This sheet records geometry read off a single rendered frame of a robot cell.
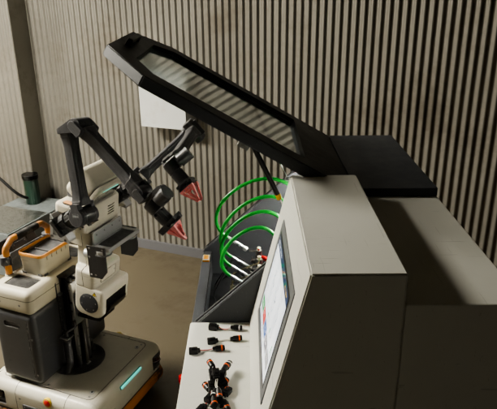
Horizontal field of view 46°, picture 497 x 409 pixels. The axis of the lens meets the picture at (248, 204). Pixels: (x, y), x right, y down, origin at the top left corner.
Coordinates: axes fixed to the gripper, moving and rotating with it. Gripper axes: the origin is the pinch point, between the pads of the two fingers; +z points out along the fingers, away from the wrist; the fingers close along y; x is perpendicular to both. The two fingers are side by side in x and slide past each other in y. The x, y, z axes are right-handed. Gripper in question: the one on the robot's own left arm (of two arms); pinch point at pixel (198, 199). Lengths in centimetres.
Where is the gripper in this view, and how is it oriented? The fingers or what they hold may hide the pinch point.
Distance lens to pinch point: 242.8
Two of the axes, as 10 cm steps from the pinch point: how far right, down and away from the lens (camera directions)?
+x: -7.4, 6.4, 2.1
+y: 1.8, -1.2, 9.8
